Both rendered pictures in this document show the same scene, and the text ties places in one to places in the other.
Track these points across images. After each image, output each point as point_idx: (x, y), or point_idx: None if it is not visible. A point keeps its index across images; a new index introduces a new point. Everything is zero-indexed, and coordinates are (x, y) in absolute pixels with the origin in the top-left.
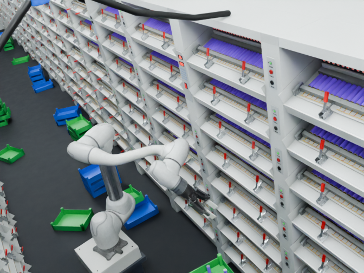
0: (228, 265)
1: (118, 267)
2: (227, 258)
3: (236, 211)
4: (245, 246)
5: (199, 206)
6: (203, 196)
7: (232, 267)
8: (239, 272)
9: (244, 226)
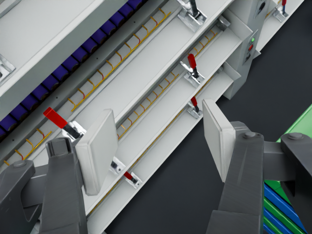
0: (112, 233)
1: None
2: (101, 233)
3: (40, 133)
4: (127, 145)
5: (262, 191)
6: (69, 187)
7: (116, 222)
8: (129, 204)
9: (112, 95)
